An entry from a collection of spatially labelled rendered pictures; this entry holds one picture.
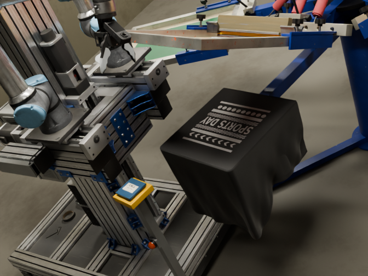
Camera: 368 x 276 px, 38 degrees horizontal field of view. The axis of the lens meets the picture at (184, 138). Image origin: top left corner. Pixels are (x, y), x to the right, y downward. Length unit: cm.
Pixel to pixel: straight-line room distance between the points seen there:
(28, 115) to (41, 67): 41
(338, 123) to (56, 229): 202
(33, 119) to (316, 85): 262
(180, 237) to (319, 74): 193
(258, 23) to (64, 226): 192
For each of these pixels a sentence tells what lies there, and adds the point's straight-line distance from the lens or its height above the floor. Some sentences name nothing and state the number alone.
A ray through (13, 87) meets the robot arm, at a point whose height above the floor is 155.
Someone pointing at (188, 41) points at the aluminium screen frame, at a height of 152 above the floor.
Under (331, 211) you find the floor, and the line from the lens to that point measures 317.
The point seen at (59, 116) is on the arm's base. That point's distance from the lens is 227.
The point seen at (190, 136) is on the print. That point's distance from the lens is 240.
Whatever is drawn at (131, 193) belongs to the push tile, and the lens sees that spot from 221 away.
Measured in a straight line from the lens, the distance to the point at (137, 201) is 220.
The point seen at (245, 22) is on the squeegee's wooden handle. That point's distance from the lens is 244.
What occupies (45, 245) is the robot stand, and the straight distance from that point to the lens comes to 355.
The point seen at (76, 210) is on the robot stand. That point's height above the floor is 21.
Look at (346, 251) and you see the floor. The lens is 296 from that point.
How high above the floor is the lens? 226
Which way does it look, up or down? 33 degrees down
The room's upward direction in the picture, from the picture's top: 24 degrees counter-clockwise
